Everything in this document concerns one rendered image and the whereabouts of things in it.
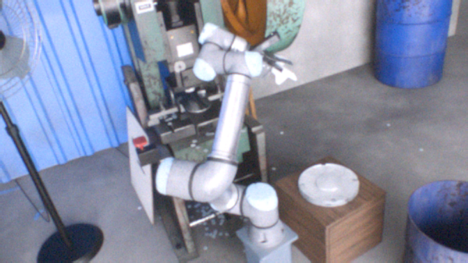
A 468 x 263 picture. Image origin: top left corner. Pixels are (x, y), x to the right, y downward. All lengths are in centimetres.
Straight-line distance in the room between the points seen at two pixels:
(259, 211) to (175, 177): 45
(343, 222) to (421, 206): 35
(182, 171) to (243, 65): 37
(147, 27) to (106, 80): 142
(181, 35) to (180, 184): 89
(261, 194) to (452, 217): 96
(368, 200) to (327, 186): 20
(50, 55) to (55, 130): 59
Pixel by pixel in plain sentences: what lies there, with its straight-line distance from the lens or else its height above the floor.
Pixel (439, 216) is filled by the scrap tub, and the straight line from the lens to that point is 210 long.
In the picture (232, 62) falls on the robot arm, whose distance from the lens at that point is 126.
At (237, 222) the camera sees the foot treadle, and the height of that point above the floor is 16.
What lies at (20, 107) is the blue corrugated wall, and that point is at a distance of 323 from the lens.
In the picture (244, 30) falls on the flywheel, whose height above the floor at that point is 104.
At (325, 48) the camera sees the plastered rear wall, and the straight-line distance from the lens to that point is 390.
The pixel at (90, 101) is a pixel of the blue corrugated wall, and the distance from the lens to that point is 323.
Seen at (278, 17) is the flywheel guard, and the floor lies 120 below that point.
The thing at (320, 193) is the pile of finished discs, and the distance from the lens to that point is 199.
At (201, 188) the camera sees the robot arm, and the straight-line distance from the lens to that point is 117.
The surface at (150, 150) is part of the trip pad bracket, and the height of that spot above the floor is 70.
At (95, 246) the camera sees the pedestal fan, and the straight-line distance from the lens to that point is 253.
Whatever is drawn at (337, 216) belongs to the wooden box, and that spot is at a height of 35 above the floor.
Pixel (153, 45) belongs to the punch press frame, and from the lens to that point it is 184.
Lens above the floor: 169
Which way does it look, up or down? 31 degrees down
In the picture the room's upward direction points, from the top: 9 degrees counter-clockwise
